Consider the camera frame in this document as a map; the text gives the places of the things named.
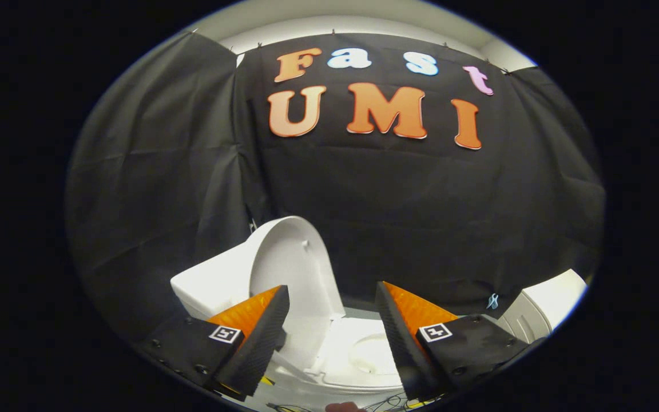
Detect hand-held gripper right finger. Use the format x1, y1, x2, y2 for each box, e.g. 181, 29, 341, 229
375, 280, 545, 401

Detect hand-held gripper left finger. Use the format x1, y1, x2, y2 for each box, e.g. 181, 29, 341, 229
135, 284, 291, 401

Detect white toilet lid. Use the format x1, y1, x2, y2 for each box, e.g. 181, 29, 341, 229
248, 216, 347, 374

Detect white toilet seat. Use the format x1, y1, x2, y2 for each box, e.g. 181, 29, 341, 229
305, 318, 408, 391

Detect white ceramic toilet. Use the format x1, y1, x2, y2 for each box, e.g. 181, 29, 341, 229
170, 239, 422, 410

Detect black backdrop cloth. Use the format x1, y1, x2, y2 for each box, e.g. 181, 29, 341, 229
65, 31, 605, 344

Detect white drawer cabinet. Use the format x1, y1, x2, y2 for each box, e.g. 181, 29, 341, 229
495, 269, 588, 345

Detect black floor cables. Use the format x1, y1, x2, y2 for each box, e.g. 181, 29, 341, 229
267, 394, 440, 412

